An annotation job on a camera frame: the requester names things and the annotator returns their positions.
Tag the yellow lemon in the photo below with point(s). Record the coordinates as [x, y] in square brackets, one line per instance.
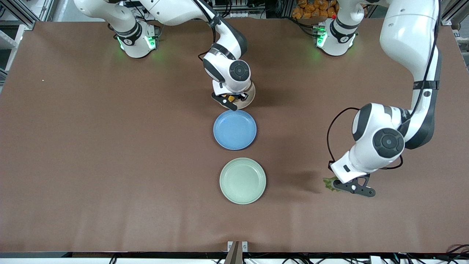
[231, 98]

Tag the green lettuce leaf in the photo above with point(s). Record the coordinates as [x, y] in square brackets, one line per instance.
[329, 183]

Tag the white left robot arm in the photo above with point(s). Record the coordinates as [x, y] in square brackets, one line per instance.
[406, 40]

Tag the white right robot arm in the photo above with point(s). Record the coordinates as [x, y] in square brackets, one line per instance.
[168, 9]

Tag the beige round plate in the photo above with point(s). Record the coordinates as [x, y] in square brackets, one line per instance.
[250, 98]

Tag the blue round plate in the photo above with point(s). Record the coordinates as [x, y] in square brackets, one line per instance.
[235, 129]

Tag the pale green round plate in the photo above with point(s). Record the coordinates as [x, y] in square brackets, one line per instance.
[242, 180]

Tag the orange snack bags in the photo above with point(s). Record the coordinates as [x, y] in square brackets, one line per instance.
[311, 9]

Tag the brown table cover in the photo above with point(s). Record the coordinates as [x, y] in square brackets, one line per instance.
[110, 165]

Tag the metal camera bracket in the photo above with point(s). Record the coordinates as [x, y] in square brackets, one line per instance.
[237, 251]

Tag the aluminium frame post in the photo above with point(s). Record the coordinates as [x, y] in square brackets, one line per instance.
[25, 11]
[452, 13]

